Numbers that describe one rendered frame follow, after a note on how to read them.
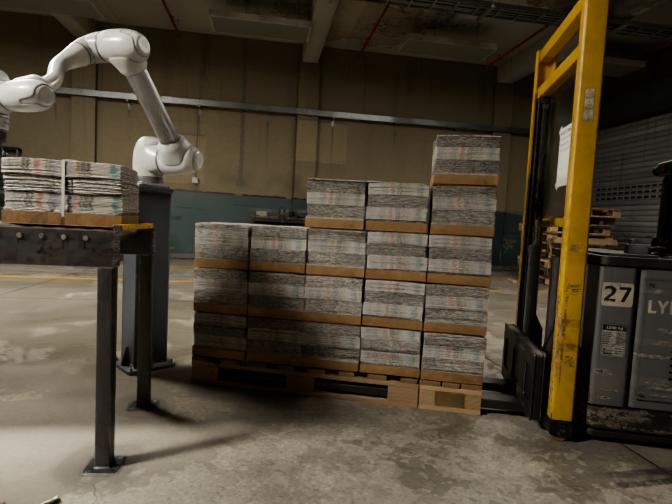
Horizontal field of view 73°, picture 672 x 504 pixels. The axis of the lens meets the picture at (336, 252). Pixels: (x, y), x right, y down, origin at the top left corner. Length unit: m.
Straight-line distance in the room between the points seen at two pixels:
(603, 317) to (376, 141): 7.56
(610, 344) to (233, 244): 1.74
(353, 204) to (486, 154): 0.64
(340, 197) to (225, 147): 6.96
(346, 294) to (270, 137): 7.05
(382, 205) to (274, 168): 6.89
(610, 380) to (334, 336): 1.19
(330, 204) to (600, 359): 1.34
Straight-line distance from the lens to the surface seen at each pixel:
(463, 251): 2.17
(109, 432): 1.80
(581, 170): 2.08
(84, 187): 1.82
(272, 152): 9.00
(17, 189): 1.89
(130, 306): 2.73
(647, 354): 2.27
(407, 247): 2.16
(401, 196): 2.16
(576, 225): 2.07
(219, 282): 2.37
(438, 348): 2.23
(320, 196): 2.20
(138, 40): 2.30
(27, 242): 1.73
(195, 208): 9.00
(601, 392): 2.25
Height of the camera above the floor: 0.87
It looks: 4 degrees down
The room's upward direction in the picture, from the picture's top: 3 degrees clockwise
